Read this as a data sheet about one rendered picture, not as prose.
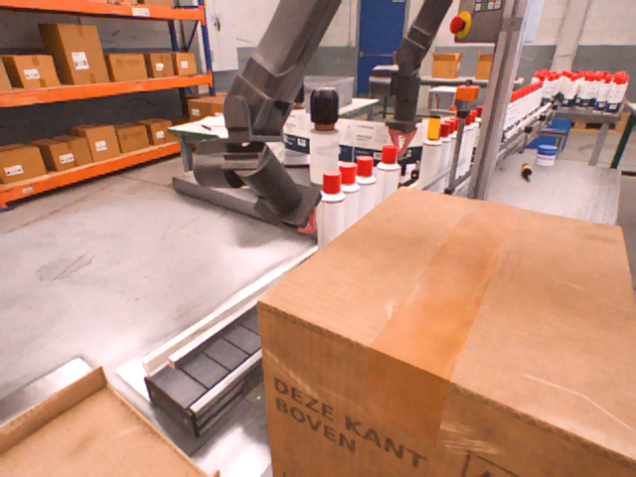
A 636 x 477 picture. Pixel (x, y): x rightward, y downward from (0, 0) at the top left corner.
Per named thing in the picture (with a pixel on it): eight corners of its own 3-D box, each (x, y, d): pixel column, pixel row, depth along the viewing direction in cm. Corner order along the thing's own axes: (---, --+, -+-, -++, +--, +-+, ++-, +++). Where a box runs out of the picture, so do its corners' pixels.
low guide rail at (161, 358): (436, 173, 128) (437, 167, 127) (440, 174, 128) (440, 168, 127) (143, 370, 52) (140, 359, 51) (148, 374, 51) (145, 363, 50)
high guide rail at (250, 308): (461, 161, 122) (462, 157, 121) (465, 162, 121) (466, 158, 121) (169, 366, 45) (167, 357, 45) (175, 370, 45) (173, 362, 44)
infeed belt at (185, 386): (482, 153, 172) (484, 144, 170) (502, 156, 167) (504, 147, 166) (152, 398, 54) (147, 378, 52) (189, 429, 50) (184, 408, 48)
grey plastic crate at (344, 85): (312, 101, 349) (312, 76, 339) (353, 104, 334) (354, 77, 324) (280, 111, 301) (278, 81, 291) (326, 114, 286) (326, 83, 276)
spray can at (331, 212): (327, 260, 80) (328, 166, 71) (348, 268, 77) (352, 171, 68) (312, 270, 76) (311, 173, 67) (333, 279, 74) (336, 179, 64)
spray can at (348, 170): (340, 248, 85) (343, 159, 75) (361, 255, 82) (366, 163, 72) (327, 258, 81) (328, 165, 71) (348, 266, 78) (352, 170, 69)
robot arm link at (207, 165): (242, 93, 46) (281, 100, 53) (174, 101, 51) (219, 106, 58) (250, 193, 48) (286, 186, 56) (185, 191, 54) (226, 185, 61)
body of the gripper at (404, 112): (383, 127, 99) (387, 97, 96) (399, 121, 107) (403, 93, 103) (406, 131, 96) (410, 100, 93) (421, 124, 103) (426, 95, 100)
